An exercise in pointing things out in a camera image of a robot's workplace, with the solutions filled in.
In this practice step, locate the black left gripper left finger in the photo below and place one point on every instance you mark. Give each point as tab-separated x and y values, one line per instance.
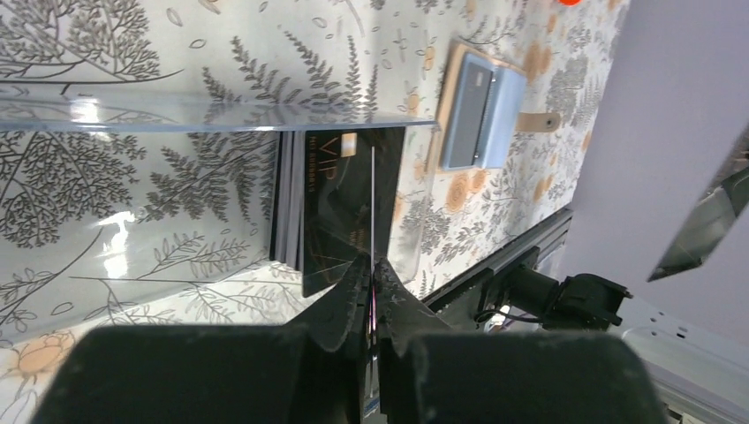
308	370

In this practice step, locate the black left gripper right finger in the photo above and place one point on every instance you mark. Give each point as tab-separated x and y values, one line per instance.
432	373

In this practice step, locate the stack of credit cards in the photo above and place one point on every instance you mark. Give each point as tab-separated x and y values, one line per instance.
320	218

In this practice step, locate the beige leather card holder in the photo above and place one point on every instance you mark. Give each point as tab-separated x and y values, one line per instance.
503	117

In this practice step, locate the single black credit card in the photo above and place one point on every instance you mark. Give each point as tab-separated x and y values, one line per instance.
467	113

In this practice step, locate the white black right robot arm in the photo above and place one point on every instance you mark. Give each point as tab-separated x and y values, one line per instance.
686	362

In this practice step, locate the clear plastic card box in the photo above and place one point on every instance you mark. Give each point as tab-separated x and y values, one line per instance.
137	207

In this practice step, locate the floral patterned table mat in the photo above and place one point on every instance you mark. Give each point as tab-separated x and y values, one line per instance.
386	55

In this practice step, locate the aluminium frame rail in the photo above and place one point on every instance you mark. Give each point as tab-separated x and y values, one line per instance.
533	247

